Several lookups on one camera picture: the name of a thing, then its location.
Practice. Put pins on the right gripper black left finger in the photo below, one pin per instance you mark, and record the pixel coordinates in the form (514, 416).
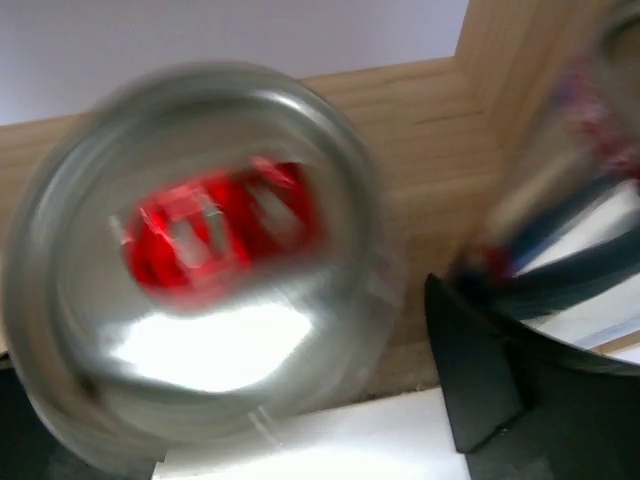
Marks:
(42, 441)

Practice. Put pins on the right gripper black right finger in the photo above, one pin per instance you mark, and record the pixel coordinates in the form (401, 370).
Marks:
(524, 406)

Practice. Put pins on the silver Red Bull can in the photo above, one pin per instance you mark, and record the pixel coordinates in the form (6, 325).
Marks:
(559, 249)

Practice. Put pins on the blue Red Bull can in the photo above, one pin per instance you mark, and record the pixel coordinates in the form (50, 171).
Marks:
(206, 254)

